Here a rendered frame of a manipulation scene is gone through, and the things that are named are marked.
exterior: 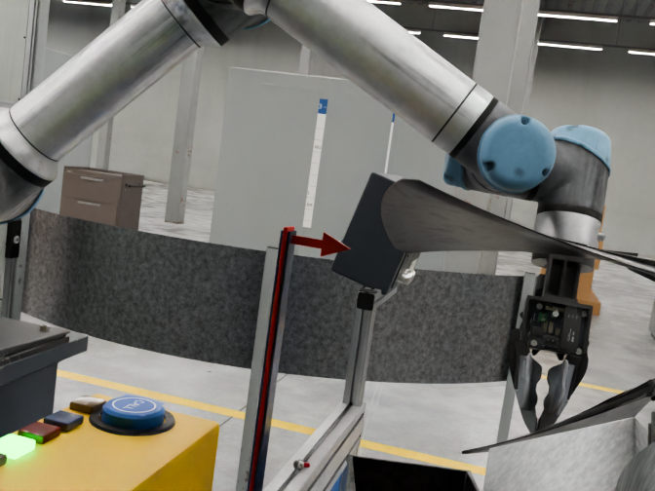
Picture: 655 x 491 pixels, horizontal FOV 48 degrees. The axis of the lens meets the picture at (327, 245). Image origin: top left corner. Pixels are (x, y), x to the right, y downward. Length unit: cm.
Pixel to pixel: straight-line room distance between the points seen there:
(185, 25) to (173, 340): 173
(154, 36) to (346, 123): 594
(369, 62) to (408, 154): 595
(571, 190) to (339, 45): 32
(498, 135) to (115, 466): 47
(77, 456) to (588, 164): 66
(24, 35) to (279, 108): 455
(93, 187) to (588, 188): 673
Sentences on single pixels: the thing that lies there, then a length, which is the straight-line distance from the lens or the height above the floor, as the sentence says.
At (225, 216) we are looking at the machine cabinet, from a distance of 719.
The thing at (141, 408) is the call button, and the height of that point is 108.
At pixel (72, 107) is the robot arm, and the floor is 128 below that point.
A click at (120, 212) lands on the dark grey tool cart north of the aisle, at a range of 733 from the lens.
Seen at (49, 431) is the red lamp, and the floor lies 108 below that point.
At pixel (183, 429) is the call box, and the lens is 51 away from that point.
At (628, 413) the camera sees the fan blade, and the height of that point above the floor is 103.
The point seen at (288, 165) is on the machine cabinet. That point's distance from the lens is 696.
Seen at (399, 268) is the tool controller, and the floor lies 110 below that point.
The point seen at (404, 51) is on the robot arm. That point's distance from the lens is 76.
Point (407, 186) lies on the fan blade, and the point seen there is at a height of 125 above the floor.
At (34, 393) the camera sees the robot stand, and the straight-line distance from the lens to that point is 94.
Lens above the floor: 126
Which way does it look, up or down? 6 degrees down
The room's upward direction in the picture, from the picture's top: 8 degrees clockwise
